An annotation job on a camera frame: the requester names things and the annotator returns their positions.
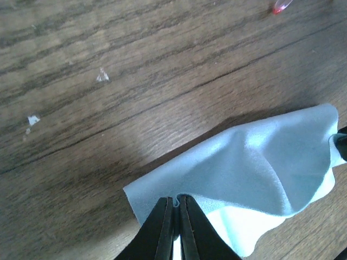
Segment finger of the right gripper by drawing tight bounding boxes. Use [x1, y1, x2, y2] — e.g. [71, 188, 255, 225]
[329, 127, 346, 163]

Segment light blue cleaning cloth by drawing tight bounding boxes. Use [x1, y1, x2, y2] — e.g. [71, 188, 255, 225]
[124, 104, 344, 257]

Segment pink transparent sunglasses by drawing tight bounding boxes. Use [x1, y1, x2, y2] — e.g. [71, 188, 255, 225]
[272, 0, 293, 15]

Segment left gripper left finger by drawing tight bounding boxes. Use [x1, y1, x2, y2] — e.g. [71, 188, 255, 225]
[115, 197, 174, 260]

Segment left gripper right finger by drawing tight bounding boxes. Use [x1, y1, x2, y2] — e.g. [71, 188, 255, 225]
[179, 195, 241, 259]

